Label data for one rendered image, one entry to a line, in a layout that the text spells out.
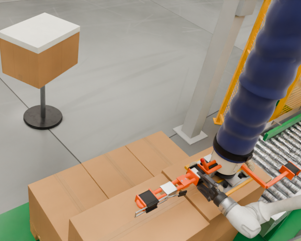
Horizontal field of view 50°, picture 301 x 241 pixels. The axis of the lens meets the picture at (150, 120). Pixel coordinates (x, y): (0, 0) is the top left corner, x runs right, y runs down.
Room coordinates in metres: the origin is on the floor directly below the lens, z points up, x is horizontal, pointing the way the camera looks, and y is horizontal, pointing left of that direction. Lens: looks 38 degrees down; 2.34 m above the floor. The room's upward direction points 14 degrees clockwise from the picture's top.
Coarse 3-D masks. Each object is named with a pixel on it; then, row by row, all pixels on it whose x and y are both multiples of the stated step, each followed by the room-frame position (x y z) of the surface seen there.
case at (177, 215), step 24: (96, 216) 0.94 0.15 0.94; (120, 216) 0.97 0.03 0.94; (144, 216) 1.01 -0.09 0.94; (168, 216) 1.04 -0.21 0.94; (192, 216) 1.08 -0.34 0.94; (72, 240) 0.86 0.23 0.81; (96, 240) 0.81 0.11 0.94; (120, 240) 0.84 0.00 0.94; (144, 240) 0.87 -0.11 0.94; (168, 240) 0.91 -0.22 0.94; (192, 240) 0.97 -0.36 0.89
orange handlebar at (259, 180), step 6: (210, 162) 1.36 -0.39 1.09; (216, 168) 1.32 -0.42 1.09; (246, 168) 1.38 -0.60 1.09; (186, 174) 1.22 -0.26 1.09; (252, 174) 1.35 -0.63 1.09; (282, 174) 1.41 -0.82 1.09; (174, 180) 1.16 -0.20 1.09; (180, 180) 1.16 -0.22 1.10; (186, 180) 1.17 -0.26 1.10; (192, 180) 1.19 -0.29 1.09; (258, 180) 1.31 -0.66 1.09; (276, 180) 1.34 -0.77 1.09; (180, 186) 1.12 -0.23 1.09; (186, 186) 1.15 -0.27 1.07; (264, 186) 1.28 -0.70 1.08; (156, 192) 1.05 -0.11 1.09; (138, 204) 0.95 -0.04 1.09
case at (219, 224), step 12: (192, 156) 1.52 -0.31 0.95; (168, 168) 1.37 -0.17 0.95; (180, 168) 1.39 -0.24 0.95; (216, 180) 1.37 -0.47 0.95; (252, 180) 1.44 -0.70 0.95; (264, 180) 1.47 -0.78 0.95; (192, 192) 1.23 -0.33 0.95; (240, 192) 1.32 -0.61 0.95; (252, 192) 1.35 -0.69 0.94; (192, 204) 1.16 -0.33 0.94; (204, 204) 1.17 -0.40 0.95; (240, 204) 1.29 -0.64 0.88; (204, 216) 1.09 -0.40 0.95; (216, 216) 1.11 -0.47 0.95; (216, 228) 1.18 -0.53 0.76; (228, 228) 1.32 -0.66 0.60; (204, 240) 1.12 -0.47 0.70
